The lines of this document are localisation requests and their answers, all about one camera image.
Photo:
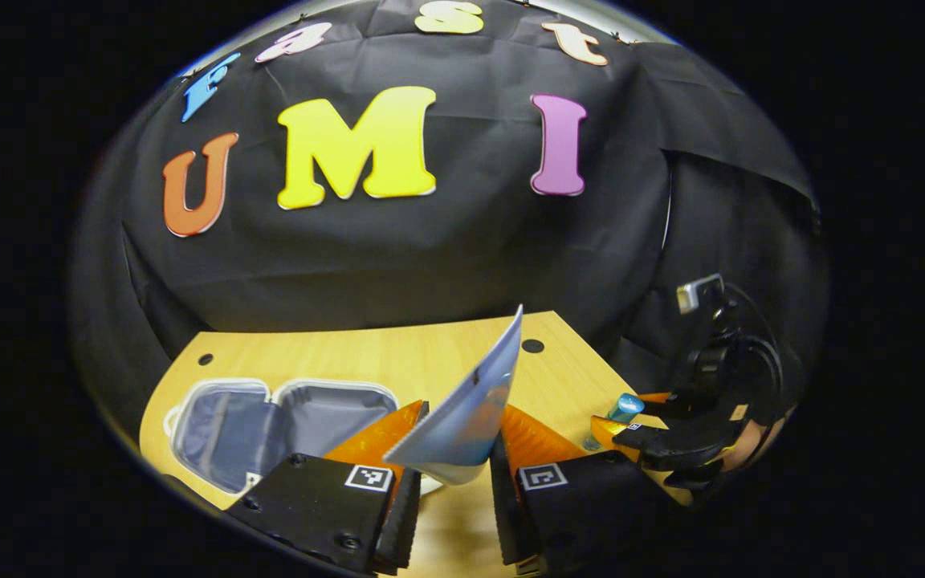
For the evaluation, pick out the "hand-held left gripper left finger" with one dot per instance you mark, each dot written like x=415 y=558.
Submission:
x=405 y=522

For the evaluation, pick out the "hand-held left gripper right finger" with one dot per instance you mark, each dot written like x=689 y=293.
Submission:
x=504 y=514

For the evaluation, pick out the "blue and white sachet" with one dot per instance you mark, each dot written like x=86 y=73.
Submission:
x=462 y=417

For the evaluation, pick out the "black backdrop cloth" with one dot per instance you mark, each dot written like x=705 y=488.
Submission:
x=430 y=257

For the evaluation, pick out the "white suitcase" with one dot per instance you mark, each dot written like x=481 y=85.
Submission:
x=222 y=433

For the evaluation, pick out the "teal capped bottle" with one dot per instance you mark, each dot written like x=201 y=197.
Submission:
x=625 y=405

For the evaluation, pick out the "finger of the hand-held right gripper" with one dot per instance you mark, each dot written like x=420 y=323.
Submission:
x=655 y=397
x=611 y=437

